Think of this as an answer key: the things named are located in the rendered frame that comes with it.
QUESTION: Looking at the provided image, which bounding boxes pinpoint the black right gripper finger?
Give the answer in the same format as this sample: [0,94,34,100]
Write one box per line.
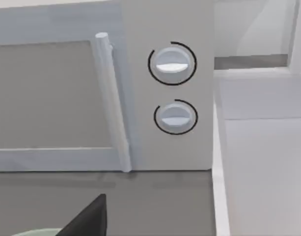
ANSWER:
[55,193,108,236]

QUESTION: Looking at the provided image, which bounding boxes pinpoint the white sink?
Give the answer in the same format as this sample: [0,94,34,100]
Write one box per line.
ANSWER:
[212,65,301,236]

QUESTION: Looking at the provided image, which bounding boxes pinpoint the pale microwave door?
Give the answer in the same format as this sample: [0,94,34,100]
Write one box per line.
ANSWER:
[0,3,134,173]

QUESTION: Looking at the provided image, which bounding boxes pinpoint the tall white tap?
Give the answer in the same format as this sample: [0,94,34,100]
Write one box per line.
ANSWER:
[288,0,301,74]

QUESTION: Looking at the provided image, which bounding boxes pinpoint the large microwave knob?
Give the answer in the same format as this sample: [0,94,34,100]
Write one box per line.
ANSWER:
[154,47,191,80]

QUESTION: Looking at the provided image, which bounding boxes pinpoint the pale microwave oven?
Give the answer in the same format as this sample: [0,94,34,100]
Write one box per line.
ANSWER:
[0,0,216,173]

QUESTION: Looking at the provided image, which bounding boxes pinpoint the pale green cup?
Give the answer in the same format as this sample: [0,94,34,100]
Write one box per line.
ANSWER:
[16,227,64,236]

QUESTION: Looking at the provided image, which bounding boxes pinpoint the small microwave knob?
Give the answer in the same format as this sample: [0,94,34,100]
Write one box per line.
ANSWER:
[159,103,192,131]

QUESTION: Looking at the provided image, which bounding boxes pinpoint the pale microwave door handle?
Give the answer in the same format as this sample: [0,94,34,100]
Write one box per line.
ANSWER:
[95,32,132,173]

